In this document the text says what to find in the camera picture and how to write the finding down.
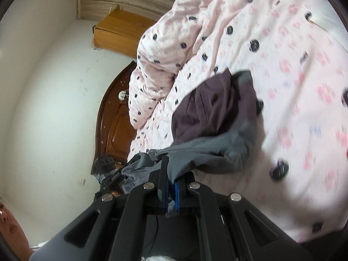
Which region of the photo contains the purple grey hooded jacket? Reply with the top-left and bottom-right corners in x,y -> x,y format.
121,69 -> 264,215

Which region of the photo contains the dark wooden headboard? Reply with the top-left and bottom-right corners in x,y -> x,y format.
91,60 -> 138,176

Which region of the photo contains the wooden wardrobe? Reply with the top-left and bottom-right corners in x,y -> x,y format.
92,4 -> 161,59

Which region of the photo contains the pink printed quilt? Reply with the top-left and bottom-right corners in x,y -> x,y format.
128,0 -> 348,244

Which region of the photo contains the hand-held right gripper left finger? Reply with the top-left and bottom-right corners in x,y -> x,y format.
28,155 -> 170,261

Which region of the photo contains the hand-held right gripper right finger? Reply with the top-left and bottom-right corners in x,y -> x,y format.
174,172 -> 310,261

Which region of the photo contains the person's face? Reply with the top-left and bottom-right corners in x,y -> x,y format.
0,196 -> 34,261

